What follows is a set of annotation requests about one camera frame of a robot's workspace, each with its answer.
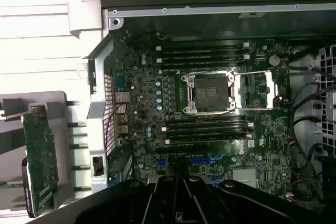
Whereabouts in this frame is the grey plastic parts rack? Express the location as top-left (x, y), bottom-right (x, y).
top-left (0, 90), bottom-right (69, 221)

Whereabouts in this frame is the black cable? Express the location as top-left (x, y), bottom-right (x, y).
top-left (291, 81), bottom-right (326, 141)

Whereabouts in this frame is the silver rear port block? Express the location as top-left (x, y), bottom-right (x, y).
top-left (114, 91), bottom-right (131, 136)

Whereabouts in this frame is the black RAM slot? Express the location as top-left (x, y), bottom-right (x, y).
top-left (161, 121), bottom-right (254, 131)
top-left (156, 58), bottom-right (250, 69)
top-left (157, 40), bottom-right (250, 49)
top-left (167, 115), bottom-right (250, 124)
top-left (155, 46), bottom-right (250, 56)
top-left (167, 129), bottom-right (250, 137)
top-left (157, 52), bottom-right (250, 62)

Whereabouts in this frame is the CPU socket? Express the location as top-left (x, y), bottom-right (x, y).
top-left (181, 70), bottom-right (236, 116)

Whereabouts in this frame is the open black PC case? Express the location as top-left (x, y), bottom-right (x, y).
top-left (88, 0), bottom-right (336, 224)

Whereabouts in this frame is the red and black wire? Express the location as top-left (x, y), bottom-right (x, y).
top-left (104, 102), bottom-right (127, 146)

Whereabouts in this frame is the RAM stick with white label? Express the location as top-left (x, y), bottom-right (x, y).
top-left (164, 135), bottom-right (253, 145)

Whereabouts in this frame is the silver chipset heatsink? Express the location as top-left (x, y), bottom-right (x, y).
top-left (232, 168), bottom-right (259, 188)

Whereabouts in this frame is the perforated metal drive cage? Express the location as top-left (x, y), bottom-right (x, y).
top-left (313, 42), bottom-right (336, 162)

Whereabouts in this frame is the metal socket cover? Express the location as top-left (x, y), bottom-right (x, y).
top-left (233, 69), bottom-right (279, 111)

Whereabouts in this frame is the green Dell motherboard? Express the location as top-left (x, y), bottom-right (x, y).
top-left (112, 36), bottom-right (292, 201)

